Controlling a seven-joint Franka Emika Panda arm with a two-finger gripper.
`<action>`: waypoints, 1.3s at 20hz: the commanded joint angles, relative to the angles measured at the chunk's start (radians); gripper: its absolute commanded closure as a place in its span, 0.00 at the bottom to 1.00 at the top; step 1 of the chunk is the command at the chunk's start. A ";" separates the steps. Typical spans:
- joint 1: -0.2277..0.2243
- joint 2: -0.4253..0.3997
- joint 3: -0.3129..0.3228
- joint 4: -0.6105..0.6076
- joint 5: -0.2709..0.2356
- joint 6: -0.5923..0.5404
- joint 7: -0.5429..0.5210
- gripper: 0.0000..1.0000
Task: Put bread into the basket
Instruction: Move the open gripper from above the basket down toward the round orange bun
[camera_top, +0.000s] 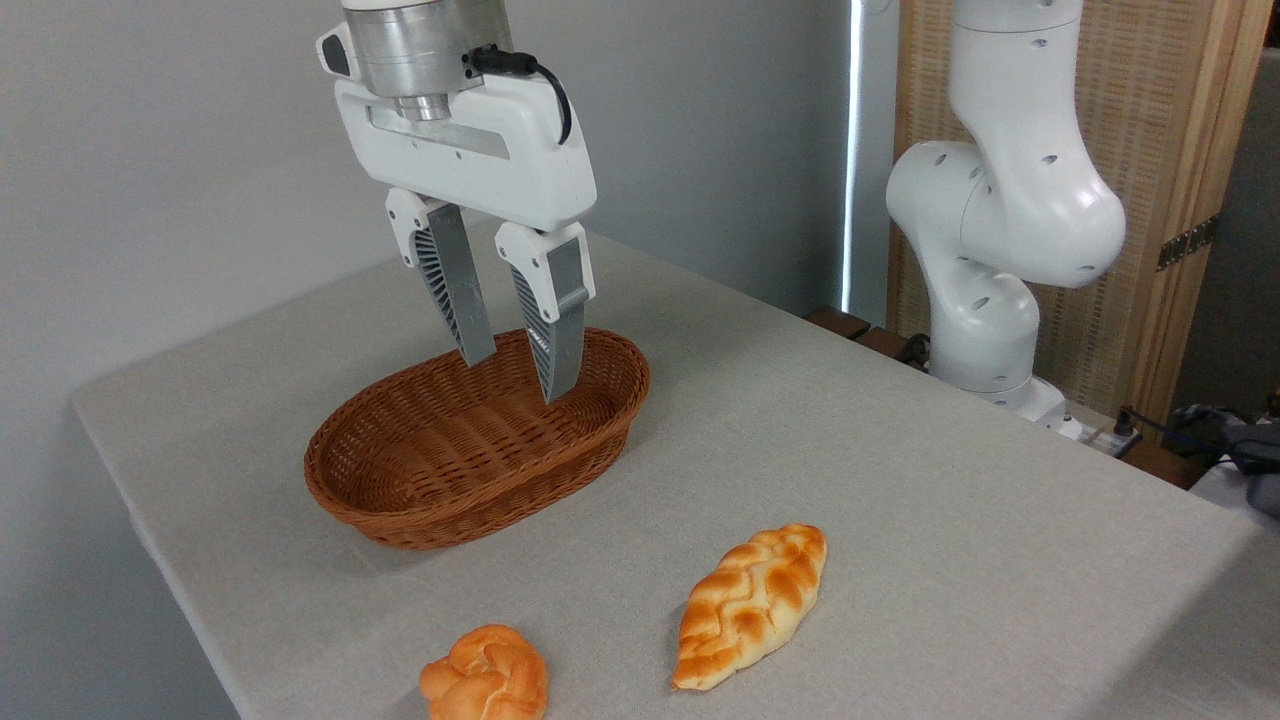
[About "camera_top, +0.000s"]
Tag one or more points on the grey tablecloth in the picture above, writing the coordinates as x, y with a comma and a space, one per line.
900, 520

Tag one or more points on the round knotted bread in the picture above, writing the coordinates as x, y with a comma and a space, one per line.
485, 675

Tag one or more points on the metal screen hinge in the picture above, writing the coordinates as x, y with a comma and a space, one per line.
1188, 243

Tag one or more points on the wooden rattan folding screen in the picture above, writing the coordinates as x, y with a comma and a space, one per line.
1150, 120

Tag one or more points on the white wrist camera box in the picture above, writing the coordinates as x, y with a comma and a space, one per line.
335, 52

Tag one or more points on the black power plug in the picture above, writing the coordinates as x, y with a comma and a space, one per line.
1125, 425

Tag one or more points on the long braided bread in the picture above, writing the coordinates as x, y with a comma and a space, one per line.
750, 605

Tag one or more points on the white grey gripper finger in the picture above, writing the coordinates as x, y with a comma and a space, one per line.
455, 280
562, 330

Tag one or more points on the brown oval wicker basket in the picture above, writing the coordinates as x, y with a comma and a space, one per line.
430, 470

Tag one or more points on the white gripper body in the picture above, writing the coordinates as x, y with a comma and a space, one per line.
480, 175

